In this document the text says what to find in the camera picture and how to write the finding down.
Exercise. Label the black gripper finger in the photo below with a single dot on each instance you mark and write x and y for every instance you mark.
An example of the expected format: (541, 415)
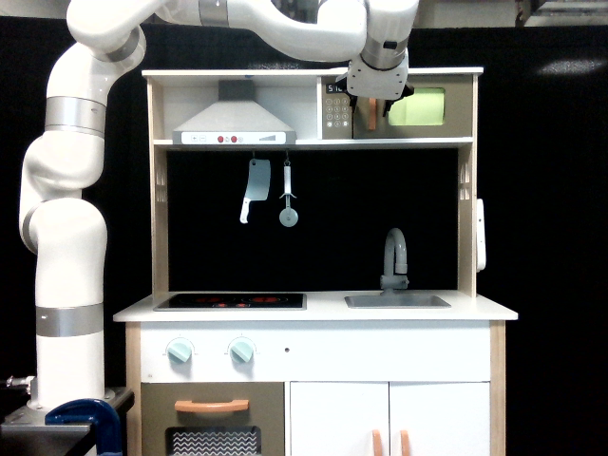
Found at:
(396, 100)
(353, 102)

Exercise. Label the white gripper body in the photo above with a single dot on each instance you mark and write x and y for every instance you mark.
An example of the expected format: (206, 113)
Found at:
(365, 81)

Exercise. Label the taupe microwave door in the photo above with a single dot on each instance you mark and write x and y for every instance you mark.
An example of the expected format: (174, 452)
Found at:
(441, 106)

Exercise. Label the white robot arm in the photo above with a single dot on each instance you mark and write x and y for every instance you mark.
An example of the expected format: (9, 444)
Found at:
(67, 233)

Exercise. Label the left white cabinet door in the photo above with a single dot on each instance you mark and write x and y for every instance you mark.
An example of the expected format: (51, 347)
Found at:
(339, 418)

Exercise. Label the white cabinet door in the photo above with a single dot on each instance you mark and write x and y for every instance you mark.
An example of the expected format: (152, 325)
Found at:
(339, 418)
(439, 418)

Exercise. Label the right white cabinet door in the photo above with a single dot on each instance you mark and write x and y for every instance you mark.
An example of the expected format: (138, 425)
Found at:
(439, 418)

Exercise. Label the taupe lower oven door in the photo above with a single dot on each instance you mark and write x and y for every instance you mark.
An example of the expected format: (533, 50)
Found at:
(213, 419)

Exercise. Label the microwave keypad panel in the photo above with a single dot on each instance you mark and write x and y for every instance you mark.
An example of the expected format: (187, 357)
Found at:
(336, 111)

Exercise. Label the grey range hood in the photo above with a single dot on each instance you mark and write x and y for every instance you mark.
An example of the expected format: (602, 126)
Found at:
(234, 119)

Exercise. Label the toy cleaver knife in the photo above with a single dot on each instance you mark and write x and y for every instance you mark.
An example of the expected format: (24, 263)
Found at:
(258, 186)

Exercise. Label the toy pizza cutter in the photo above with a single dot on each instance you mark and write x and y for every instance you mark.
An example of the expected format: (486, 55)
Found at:
(288, 216)

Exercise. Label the grey toy faucet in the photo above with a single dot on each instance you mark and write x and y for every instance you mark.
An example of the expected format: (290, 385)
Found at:
(394, 277)

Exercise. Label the white wooden toy kitchen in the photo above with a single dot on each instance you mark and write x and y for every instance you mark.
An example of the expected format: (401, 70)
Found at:
(348, 194)

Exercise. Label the white side-mounted toy phone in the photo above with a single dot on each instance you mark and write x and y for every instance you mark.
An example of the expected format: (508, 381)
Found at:
(480, 235)

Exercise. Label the grey toy sink basin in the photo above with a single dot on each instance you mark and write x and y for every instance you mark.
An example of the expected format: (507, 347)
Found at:
(401, 301)

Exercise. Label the black toy stovetop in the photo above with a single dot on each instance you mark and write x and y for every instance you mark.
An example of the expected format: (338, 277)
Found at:
(233, 301)

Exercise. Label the right mint stove knob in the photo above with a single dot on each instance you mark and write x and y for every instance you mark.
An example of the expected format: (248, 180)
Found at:
(242, 350)

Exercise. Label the mint stove knob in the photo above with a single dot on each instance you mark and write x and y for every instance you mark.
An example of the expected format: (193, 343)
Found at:
(179, 351)
(242, 350)

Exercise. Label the left mint stove knob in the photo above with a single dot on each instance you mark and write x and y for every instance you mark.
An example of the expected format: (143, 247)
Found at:
(179, 351)

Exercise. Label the blue c-clamp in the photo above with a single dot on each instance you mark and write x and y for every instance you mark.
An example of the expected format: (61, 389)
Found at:
(96, 412)

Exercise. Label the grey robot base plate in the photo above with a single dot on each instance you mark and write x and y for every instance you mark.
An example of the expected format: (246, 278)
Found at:
(31, 417)

